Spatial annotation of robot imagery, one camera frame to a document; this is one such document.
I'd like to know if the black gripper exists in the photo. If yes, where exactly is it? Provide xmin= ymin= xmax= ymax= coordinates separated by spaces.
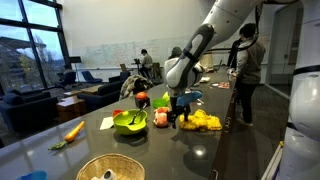
xmin=167 ymin=96 xmax=192 ymax=130

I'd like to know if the pink plush toy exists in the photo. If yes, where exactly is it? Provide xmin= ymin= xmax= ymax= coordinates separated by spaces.
xmin=153 ymin=106 xmax=171 ymax=129

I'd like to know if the yellow knitted cloth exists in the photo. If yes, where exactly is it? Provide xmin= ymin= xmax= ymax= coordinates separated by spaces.
xmin=179 ymin=109 xmax=223 ymax=132

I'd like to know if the brown counter cabinet front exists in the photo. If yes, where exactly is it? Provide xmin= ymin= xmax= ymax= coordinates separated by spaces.
xmin=208 ymin=74 xmax=241 ymax=180

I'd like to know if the blue plate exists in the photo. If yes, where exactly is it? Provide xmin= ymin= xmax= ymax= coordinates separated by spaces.
xmin=176 ymin=90 xmax=204 ymax=108

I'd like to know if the small green bowl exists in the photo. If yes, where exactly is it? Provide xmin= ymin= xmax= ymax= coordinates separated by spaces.
xmin=152 ymin=97 xmax=171 ymax=109

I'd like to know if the black spoon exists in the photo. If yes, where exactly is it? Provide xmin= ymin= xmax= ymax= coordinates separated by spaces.
xmin=128 ymin=102 xmax=148 ymax=126

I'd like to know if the red toy tomato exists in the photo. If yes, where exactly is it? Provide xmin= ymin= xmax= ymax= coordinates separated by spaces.
xmin=135 ymin=91 xmax=149 ymax=100

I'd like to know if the large green plastic bowl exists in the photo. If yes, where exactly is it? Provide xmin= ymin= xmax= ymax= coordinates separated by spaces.
xmin=112 ymin=108 xmax=149 ymax=136

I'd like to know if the red printed packet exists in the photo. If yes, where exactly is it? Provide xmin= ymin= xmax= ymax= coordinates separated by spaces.
xmin=211 ymin=81 xmax=231 ymax=90

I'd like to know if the gray patterned jacket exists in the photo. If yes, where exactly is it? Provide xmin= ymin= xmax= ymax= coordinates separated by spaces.
xmin=119 ymin=74 xmax=155 ymax=100

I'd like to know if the small red bowl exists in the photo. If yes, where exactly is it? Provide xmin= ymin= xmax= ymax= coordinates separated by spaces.
xmin=112 ymin=108 xmax=125 ymax=118

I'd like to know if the seated person at table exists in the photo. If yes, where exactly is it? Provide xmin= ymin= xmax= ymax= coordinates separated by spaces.
xmin=138 ymin=48 xmax=154 ymax=80

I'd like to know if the person with gray beanie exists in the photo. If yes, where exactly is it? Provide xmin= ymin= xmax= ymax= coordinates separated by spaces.
xmin=168 ymin=46 xmax=184 ymax=60

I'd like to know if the white paper sheet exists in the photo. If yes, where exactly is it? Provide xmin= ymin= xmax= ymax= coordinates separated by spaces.
xmin=99 ymin=115 xmax=115 ymax=131

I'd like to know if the dark navy sofa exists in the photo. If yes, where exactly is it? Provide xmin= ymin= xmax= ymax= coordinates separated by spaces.
xmin=0 ymin=87 xmax=60 ymax=133
xmin=76 ymin=79 xmax=126 ymax=111

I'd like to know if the person in black clothes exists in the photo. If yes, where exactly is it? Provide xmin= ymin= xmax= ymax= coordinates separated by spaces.
xmin=227 ymin=28 xmax=243 ymax=70

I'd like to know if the person in gray jacket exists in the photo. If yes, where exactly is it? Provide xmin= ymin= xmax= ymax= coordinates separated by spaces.
xmin=229 ymin=22 xmax=267 ymax=127

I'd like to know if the white roll with dark hole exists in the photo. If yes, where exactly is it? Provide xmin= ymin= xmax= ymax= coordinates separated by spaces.
xmin=90 ymin=168 xmax=118 ymax=180

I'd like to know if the wicker basket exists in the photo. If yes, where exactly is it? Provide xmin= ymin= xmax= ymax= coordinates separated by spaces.
xmin=75 ymin=152 xmax=146 ymax=180

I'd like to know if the blue lounge chair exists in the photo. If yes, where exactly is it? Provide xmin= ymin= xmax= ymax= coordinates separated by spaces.
xmin=80 ymin=69 xmax=104 ymax=84
xmin=56 ymin=68 xmax=78 ymax=89

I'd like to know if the orange toy carrot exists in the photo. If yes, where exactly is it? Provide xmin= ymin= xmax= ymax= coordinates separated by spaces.
xmin=48 ymin=119 xmax=86 ymax=151

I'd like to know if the wooden coffee table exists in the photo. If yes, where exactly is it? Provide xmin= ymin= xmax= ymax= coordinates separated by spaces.
xmin=55 ymin=95 xmax=88 ymax=123

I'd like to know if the black music stand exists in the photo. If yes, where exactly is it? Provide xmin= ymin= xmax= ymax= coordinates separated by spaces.
xmin=68 ymin=55 xmax=82 ymax=84

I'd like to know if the blue plastic bowl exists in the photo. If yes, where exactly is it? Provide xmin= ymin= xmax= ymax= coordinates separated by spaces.
xmin=14 ymin=169 xmax=48 ymax=180

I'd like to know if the large dark-framed window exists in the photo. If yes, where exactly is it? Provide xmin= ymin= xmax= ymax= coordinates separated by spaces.
xmin=0 ymin=0 xmax=72 ymax=95

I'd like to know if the silver drawer handle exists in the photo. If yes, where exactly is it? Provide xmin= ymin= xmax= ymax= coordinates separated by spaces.
xmin=210 ymin=168 xmax=220 ymax=180

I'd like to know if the wall whiteboard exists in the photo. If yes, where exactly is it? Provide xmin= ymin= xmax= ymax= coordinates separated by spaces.
xmin=71 ymin=35 xmax=192 ymax=70

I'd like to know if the silver aluminium rail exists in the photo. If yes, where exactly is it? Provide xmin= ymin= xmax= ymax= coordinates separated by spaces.
xmin=261 ymin=141 xmax=285 ymax=180

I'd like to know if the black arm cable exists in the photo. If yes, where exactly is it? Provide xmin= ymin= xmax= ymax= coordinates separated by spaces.
xmin=203 ymin=2 xmax=265 ymax=54

